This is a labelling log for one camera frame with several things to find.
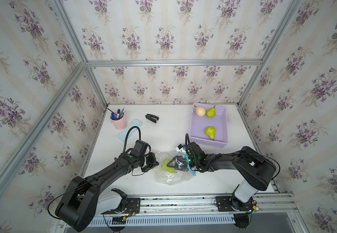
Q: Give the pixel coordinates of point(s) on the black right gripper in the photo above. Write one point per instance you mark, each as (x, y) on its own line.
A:
(177, 160)

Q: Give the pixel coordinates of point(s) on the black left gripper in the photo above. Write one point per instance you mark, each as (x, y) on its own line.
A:
(153, 163)

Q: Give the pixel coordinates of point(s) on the green pear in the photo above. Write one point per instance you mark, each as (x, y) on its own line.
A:
(211, 132)
(210, 113)
(166, 168)

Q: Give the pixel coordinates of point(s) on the clear zip-top plastic bag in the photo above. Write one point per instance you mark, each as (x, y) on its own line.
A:
(168, 178)

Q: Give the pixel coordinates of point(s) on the yellow pear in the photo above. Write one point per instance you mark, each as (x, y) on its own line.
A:
(200, 111)

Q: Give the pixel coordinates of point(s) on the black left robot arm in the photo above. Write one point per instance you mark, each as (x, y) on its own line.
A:
(78, 204)

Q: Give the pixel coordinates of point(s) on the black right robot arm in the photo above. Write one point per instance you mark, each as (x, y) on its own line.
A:
(256, 169)

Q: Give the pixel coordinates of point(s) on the light blue pencil case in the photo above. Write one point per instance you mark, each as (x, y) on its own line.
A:
(122, 136)

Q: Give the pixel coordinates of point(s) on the black stapler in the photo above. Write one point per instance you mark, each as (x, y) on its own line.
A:
(152, 118)

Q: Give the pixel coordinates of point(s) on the purple plastic basket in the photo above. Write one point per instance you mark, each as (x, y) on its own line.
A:
(199, 125)

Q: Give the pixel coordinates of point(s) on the pink pen cup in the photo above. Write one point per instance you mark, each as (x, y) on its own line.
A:
(120, 124)

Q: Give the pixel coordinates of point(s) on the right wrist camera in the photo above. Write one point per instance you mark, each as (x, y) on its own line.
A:
(181, 149)

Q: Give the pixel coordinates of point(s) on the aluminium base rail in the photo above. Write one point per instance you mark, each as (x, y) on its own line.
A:
(118, 211)

